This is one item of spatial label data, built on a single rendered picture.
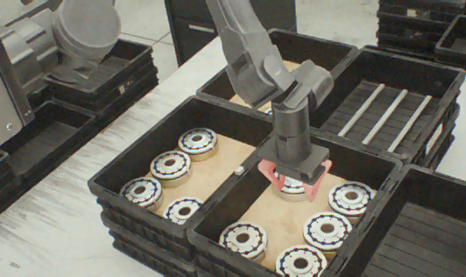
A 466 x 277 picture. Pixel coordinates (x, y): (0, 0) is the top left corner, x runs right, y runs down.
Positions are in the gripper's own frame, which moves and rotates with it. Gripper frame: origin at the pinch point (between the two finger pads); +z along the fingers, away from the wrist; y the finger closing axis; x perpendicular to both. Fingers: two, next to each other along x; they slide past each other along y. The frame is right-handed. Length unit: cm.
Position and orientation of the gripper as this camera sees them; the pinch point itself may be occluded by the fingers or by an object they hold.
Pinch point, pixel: (296, 191)
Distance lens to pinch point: 98.3
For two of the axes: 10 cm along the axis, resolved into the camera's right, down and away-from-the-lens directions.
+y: -8.1, -2.8, 5.1
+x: -5.7, 5.7, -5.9
